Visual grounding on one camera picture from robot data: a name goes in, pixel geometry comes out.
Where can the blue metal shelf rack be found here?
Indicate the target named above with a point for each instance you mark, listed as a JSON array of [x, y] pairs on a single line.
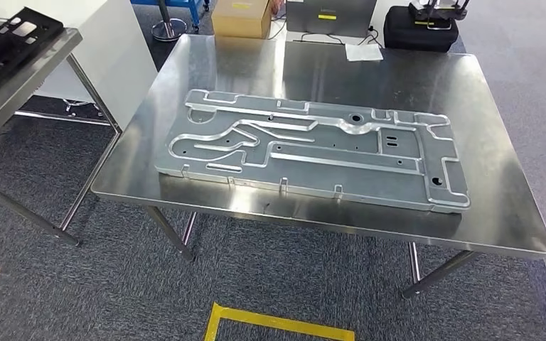
[[196, 12]]

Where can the stainless steel table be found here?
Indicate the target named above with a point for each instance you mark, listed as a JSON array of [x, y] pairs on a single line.
[[14, 89], [395, 80]]

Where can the grey metal fixture plate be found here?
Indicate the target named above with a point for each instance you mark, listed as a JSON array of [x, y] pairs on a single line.
[[325, 188]]

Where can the black plastic frame part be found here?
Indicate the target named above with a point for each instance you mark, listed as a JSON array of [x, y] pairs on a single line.
[[4, 49]]

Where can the chrome chair base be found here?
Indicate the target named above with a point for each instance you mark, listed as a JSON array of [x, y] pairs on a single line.
[[73, 104]]

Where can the brown cardboard box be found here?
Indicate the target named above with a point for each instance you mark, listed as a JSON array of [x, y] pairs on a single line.
[[240, 21]]

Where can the white paper sheet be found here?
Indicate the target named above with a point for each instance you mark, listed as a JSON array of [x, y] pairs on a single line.
[[363, 52]]

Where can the grey laptop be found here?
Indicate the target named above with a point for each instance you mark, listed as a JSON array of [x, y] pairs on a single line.
[[348, 23]]

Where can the chrome stanchion post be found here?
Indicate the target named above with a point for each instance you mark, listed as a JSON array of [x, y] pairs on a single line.
[[169, 29]]

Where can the black carry bag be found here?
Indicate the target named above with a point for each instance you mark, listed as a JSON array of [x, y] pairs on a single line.
[[414, 40]]

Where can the white cabinet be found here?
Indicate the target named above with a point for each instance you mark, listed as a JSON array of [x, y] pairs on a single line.
[[103, 47]]

